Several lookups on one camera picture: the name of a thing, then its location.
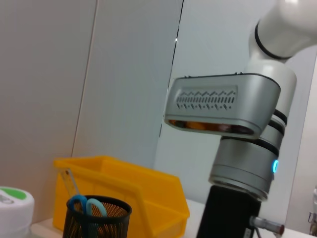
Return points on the clear plastic ruler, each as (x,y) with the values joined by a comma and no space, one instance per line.
(70,183)

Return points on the blue scissors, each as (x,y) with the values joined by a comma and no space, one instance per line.
(95,202)

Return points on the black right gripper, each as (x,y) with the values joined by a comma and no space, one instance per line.
(227,213)

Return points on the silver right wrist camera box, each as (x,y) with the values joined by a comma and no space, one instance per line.
(223,99)

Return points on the yellow plastic bin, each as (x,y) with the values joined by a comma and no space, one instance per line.
(153,188)

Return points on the grey metal background fixture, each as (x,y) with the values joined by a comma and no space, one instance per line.
(313,215)

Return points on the clear water bottle green label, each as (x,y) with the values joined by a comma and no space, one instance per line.
(15,213)

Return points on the black mesh pen holder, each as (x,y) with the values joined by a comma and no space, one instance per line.
(99,228)

